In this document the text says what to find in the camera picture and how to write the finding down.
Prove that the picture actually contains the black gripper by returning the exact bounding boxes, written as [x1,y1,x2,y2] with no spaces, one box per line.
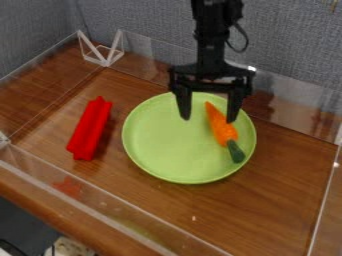
[168,41,255,123]

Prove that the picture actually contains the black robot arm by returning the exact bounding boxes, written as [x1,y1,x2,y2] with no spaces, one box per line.
[168,0,255,123]

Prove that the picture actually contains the orange toy carrot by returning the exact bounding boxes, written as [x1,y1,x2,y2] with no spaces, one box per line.
[204,102,246,163]

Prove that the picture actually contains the clear acrylic corner bracket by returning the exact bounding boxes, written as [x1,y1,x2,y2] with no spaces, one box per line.
[78,30,124,67]

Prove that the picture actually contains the clear acrylic enclosure walls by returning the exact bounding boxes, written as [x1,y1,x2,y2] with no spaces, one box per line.
[0,33,342,256]

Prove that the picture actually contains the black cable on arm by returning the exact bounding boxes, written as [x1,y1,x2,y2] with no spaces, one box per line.
[225,21,251,54]

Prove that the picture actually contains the light green plate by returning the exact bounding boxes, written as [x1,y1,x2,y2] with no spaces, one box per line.
[122,93,246,184]

